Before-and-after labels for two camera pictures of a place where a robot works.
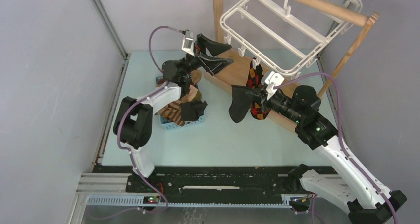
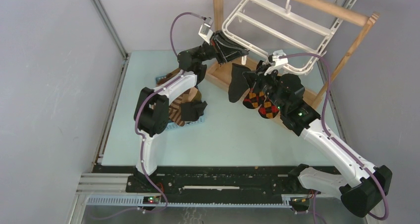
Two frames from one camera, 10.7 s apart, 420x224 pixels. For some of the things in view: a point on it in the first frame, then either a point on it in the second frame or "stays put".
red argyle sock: x=255 y=77 -> x=254 y=99
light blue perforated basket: x=169 y=124 stays put
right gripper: x=263 y=94 -> x=259 y=76
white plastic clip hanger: x=285 y=29 stays put
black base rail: x=206 y=181 stays put
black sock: x=191 y=111 stays put
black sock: x=242 y=96 -> x=242 y=79
